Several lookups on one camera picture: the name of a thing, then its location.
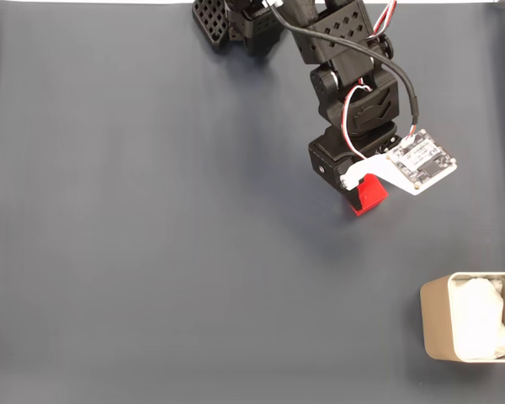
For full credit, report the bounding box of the red cube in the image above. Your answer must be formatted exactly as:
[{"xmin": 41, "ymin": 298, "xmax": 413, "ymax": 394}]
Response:
[{"xmin": 349, "ymin": 173, "xmax": 389, "ymax": 217}]

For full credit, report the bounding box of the beige box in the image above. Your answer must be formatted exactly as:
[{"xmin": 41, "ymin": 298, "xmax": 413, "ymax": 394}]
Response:
[{"xmin": 419, "ymin": 271, "xmax": 505, "ymax": 363}]

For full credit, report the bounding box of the white cloth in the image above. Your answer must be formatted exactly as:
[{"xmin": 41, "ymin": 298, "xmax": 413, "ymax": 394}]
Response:
[{"xmin": 452, "ymin": 276, "xmax": 505, "ymax": 361}]

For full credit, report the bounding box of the white red servo cable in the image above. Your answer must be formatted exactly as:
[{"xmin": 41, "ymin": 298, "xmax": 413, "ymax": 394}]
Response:
[
  {"xmin": 368, "ymin": 0, "xmax": 399, "ymax": 41},
  {"xmin": 342, "ymin": 83, "xmax": 374, "ymax": 164}
]

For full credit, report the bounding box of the white camera mount with board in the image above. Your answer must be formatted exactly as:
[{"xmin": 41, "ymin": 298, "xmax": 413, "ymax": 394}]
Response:
[{"xmin": 339, "ymin": 128, "xmax": 459, "ymax": 198}]

